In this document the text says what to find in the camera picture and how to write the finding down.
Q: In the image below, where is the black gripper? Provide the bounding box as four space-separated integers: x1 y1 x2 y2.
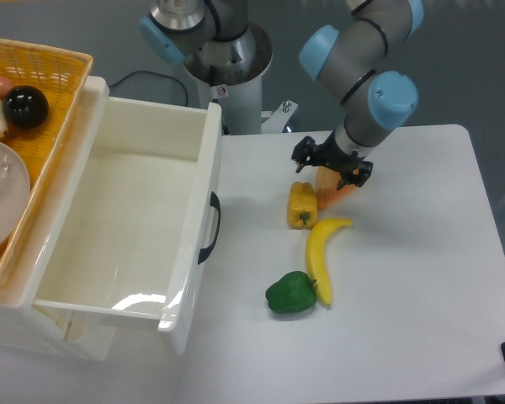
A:
291 133 373 190

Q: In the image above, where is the yellow bell pepper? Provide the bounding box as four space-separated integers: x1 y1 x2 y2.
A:
286 182 318 230

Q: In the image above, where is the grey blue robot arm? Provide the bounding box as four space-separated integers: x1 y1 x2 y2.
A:
140 1 424 189

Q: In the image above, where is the green bell pepper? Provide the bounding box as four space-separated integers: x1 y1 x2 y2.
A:
264 271 317 315

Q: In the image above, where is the yellow banana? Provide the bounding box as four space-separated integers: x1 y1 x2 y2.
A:
305 217 353 306

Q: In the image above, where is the white open drawer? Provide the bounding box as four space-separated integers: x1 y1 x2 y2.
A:
35 98 222 355

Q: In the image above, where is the orange woven basket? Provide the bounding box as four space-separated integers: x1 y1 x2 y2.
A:
0 35 94 307

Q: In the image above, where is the black ball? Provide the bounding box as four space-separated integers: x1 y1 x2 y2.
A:
3 85 49 130

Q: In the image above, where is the clear plastic bowl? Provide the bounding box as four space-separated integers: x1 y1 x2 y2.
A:
0 142 30 246

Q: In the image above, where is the white drawer cabinet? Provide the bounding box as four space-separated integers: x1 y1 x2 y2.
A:
0 76 118 362

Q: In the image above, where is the metal table bracket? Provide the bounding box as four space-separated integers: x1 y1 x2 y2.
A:
261 99 299 134

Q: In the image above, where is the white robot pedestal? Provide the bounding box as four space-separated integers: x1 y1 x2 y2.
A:
183 23 273 135

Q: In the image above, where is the dark blue drawer handle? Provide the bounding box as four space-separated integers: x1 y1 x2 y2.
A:
198 191 221 265

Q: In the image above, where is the black cable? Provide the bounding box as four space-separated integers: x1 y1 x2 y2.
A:
107 70 189 106

